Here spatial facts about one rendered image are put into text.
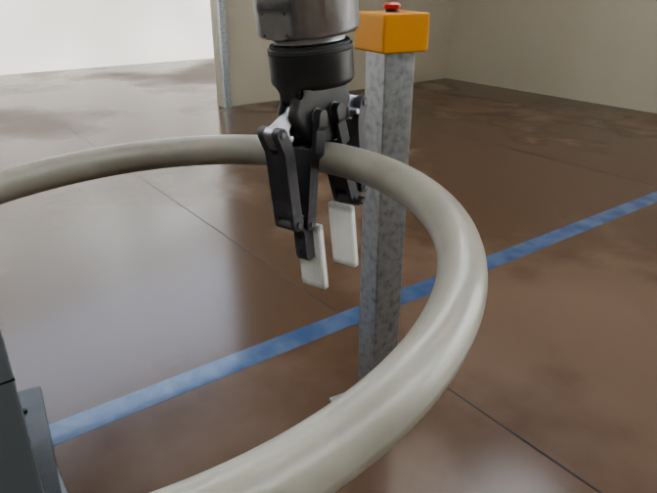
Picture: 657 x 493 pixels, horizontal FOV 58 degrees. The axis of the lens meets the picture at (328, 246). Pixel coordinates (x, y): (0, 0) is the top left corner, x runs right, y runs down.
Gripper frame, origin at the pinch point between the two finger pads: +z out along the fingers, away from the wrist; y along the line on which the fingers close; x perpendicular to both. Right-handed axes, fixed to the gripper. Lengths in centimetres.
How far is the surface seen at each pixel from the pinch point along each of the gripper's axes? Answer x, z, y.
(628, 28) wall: -110, 63, -587
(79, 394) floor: -118, 87, -17
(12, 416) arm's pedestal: -80, 54, 12
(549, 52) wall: -187, 89, -605
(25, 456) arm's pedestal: -81, 65, 12
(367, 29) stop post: -43, -11, -70
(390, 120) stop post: -38, 9, -70
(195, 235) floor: -185, 92, -118
